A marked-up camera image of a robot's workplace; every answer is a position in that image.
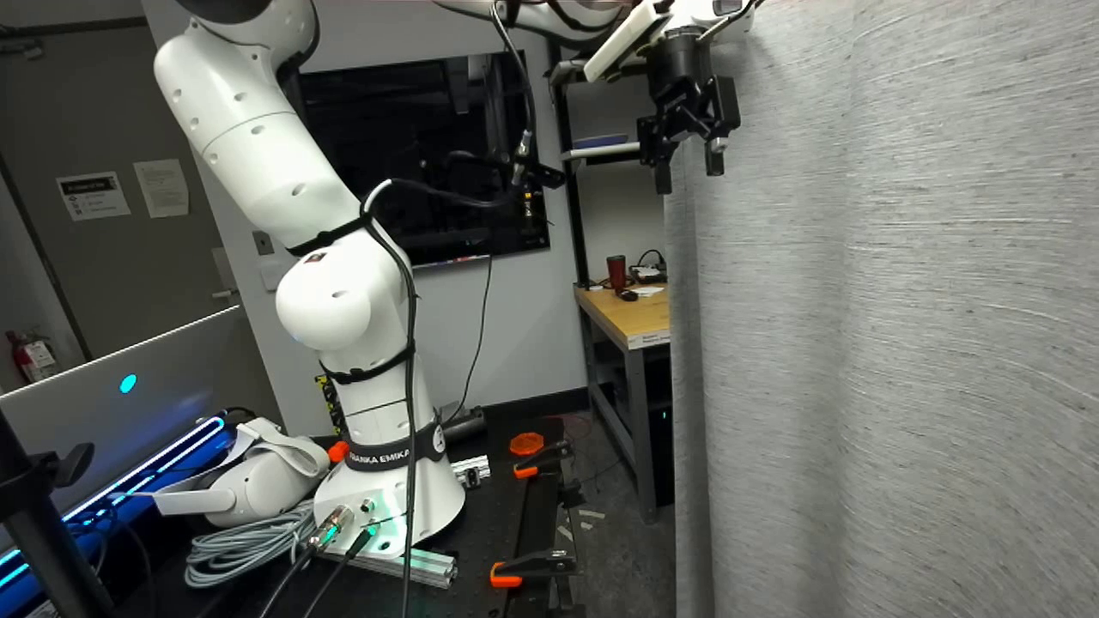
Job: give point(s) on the white printed label sign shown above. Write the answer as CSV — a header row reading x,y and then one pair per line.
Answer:
x,y
95,196

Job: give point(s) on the black metal shelf rack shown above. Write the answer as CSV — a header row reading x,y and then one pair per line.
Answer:
x,y
564,183

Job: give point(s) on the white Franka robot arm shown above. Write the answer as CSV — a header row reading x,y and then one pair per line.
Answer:
x,y
250,149

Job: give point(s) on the black tripod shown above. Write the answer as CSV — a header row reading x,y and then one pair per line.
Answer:
x,y
36,526

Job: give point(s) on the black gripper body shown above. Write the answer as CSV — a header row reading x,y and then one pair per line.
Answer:
x,y
689,103

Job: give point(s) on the black wall monitor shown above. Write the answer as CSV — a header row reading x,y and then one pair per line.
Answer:
x,y
388,126

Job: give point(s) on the small orange button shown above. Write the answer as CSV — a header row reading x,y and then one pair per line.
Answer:
x,y
336,452

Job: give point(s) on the grey box with cyan light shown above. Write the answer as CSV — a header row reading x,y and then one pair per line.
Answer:
x,y
80,401

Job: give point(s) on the white VR headset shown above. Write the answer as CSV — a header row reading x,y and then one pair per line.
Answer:
x,y
263,476

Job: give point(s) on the blue glowing computer case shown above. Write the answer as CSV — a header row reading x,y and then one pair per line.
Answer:
x,y
126,487

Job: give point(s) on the red can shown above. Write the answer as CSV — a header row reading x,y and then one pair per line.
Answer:
x,y
617,277

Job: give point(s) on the grey cabinet door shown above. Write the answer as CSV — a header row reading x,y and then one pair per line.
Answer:
x,y
115,277

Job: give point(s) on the wooden top workbench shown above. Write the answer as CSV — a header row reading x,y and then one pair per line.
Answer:
x,y
630,319

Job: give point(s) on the grey fabric curtain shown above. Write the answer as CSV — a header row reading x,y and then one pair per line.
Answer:
x,y
895,345

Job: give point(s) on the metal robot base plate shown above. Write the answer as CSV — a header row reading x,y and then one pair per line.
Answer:
x,y
406,562

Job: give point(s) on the white paper sheet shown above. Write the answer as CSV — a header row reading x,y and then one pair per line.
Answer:
x,y
163,189

